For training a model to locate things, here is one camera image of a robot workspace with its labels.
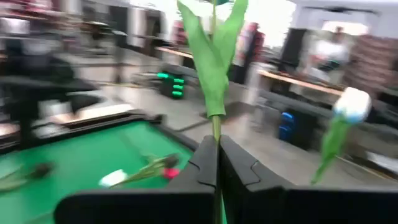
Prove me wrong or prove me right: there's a white artificial tulip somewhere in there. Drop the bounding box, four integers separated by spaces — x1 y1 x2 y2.
98 154 180 189
310 86 373 185

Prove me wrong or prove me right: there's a black box with green lights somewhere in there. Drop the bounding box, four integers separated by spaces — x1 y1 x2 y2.
156 72 187 100

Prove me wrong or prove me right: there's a blue container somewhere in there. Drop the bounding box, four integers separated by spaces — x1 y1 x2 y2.
277 111 296 143

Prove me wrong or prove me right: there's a wooden-top desk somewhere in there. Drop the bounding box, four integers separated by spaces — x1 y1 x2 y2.
257 68 345 96

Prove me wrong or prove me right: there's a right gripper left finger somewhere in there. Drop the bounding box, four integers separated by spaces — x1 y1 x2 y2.
54 135 218 224

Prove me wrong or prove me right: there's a green artificial flower stem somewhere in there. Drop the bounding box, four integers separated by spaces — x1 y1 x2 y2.
176 0 249 224

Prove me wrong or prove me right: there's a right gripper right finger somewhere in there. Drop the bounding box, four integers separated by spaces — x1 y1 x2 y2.
219 135 398 224

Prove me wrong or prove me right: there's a person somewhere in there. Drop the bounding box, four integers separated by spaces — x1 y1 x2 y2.
236 21 266 85
312 26 352 74
341 33 398 94

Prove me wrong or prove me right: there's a black artificial tulip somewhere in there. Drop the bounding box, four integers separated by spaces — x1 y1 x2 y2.
0 161 56 191
164 154 180 168

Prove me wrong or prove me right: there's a red artificial tulip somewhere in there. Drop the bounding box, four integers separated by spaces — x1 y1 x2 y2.
162 167 181 180

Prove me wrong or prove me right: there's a green table mat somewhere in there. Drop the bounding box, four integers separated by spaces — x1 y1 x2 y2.
0 120 228 224

